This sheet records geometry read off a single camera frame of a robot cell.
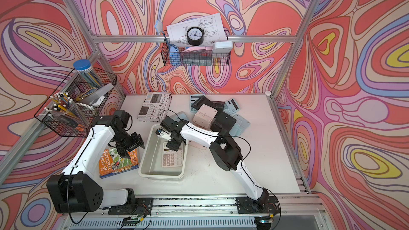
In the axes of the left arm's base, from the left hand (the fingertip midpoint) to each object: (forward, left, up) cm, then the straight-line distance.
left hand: (141, 149), depth 77 cm
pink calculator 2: (+8, -27, -11) cm, 30 cm away
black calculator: (+21, -42, -7) cm, 48 cm away
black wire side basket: (+23, +32, +20) cm, 44 cm away
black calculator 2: (+39, -31, -7) cm, 50 cm away
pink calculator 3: (+27, -31, -7) cm, 42 cm away
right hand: (+8, -15, -12) cm, 21 cm away
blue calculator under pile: (+21, -54, -9) cm, 58 cm away
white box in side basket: (+16, +19, +20) cm, 32 cm away
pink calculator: (0, -13, -12) cm, 17 cm away
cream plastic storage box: (-4, -3, -10) cm, 11 cm away
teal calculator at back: (+45, -22, -11) cm, 51 cm away
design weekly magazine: (+37, +3, -9) cm, 38 cm away
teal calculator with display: (+38, -49, -11) cm, 63 cm away
